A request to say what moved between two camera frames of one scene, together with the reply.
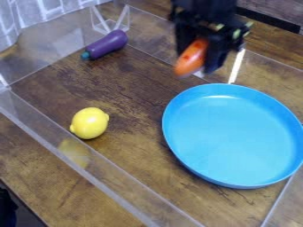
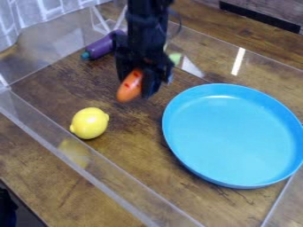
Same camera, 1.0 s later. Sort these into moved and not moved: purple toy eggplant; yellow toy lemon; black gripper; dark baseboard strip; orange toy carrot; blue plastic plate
Moved: orange toy carrot; black gripper
Not moved: yellow toy lemon; dark baseboard strip; blue plastic plate; purple toy eggplant
